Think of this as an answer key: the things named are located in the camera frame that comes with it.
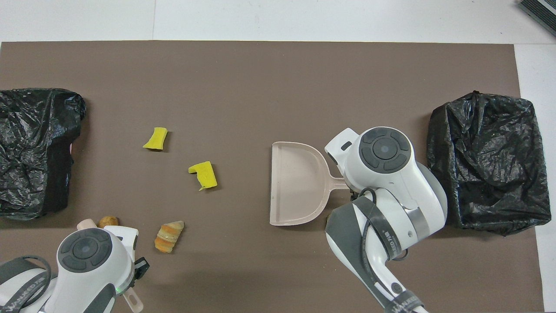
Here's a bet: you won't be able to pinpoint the dark ribbed panel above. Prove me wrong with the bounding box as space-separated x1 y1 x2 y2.
518 0 556 37

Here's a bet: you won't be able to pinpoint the brown table mat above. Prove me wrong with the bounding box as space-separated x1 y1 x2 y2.
0 40 544 313

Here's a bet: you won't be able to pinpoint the striped bread roll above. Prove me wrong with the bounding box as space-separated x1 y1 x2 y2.
154 221 185 253

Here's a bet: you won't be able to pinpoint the yellow sponge piece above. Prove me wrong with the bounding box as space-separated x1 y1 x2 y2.
142 127 169 151
188 161 218 192

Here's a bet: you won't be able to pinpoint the beige plastic dustpan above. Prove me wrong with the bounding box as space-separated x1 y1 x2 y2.
269 141 350 226

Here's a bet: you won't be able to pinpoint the beige brush black bristles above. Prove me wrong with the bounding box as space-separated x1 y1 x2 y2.
77 219 144 313

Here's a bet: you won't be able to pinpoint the bin with black bag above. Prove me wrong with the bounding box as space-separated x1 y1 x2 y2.
0 88 86 220
426 90 552 236

